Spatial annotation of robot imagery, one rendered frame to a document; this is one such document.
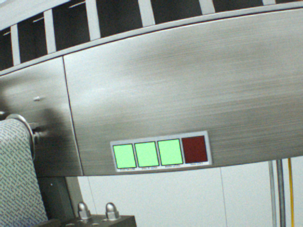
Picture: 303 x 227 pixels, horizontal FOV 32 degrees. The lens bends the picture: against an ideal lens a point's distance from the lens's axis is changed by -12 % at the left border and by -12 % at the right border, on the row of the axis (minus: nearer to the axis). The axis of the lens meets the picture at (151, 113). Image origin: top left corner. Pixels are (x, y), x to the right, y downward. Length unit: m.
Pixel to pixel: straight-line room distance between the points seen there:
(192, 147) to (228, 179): 2.69
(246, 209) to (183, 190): 0.53
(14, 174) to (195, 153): 0.45
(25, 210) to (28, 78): 0.37
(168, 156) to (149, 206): 3.06
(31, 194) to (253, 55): 0.65
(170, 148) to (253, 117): 0.21
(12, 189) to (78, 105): 0.28
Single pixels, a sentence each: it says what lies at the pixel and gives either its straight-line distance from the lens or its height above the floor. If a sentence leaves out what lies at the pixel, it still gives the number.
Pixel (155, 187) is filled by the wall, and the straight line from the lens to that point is 4.22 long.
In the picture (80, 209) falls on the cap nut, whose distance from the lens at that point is 1.43.
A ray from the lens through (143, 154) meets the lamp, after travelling 1.28.
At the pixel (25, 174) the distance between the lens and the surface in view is 1.39.
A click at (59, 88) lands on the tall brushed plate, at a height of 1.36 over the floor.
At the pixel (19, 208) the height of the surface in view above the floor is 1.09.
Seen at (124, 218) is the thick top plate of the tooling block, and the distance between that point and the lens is 1.38.
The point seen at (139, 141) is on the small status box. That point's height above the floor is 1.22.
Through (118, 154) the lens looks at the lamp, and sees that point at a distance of 1.32.
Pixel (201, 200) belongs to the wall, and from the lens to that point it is 4.04.
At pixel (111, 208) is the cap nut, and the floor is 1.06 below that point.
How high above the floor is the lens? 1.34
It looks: 3 degrees down
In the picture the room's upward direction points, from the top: 10 degrees counter-clockwise
